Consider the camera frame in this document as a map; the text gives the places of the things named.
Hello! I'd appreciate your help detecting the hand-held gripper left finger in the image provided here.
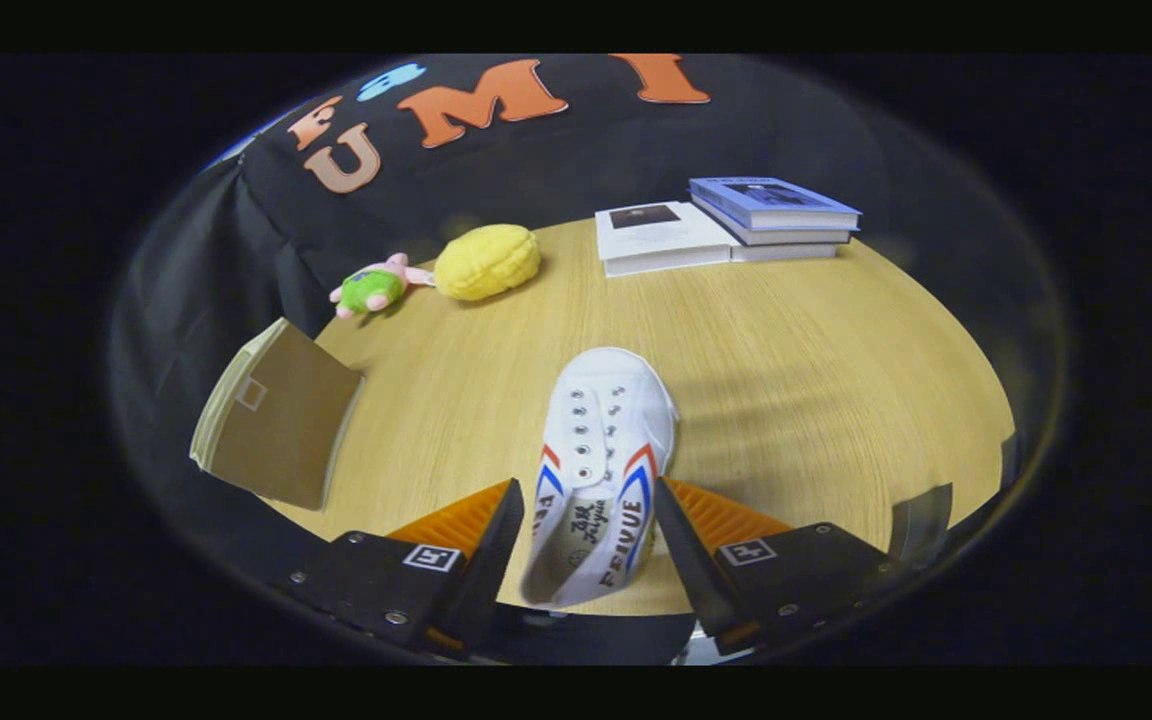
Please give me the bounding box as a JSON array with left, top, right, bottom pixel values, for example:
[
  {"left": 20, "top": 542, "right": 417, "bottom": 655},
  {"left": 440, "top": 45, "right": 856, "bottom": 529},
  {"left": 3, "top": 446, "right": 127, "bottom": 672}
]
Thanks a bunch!
[{"left": 286, "top": 478, "right": 527, "bottom": 661}]

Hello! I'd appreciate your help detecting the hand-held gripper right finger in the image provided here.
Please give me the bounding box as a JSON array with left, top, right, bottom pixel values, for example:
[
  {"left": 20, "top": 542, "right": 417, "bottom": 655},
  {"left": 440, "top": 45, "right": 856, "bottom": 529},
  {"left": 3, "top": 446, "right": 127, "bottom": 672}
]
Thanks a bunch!
[{"left": 654, "top": 477, "right": 902, "bottom": 656}]

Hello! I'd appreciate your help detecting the white canvas shoe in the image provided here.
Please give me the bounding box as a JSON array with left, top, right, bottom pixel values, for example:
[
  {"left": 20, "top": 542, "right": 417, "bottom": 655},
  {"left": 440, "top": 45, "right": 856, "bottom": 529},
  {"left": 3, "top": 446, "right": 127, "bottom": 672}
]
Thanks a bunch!
[{"left": 520, "top": 347, "right": 679, "bottom": 609}]

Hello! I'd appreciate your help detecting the brown fabric storage box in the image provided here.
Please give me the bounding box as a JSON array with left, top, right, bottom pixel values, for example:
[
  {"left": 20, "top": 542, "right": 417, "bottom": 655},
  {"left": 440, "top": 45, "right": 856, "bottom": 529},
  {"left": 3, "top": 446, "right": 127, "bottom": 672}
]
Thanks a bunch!
[{"left": 190, "top": 318, "right": 365, "bottom": 512}]

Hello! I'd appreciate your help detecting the pink and green plush toy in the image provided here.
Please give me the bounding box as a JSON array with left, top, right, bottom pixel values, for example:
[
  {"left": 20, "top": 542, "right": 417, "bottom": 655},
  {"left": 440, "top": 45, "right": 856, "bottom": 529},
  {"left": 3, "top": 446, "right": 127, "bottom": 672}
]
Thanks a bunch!
[{"left": 329, "top": 253, "right": 436, "bottom": 320}]

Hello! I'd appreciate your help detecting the yellow fluffy plush ball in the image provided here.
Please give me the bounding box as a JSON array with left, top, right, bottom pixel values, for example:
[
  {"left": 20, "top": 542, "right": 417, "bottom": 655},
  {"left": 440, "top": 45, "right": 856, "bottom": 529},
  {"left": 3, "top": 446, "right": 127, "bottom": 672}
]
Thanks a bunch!
[{"left": 434, "top": 224, "right": 542, "bottom": 302}]

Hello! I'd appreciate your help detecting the white book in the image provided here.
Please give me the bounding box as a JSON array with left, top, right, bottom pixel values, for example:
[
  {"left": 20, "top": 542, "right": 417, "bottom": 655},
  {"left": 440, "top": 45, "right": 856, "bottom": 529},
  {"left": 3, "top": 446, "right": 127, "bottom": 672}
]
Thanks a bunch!
[{"left": 595, "top": 202, "right": 839, "bottom": 278}]

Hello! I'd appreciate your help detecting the light blue book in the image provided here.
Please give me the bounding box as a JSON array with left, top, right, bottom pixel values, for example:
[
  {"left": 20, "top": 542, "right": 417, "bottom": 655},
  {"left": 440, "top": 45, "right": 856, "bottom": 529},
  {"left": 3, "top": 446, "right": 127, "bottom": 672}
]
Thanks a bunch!
[{"left": 693, "top": 196, "right": 853, "bottom": 248}]

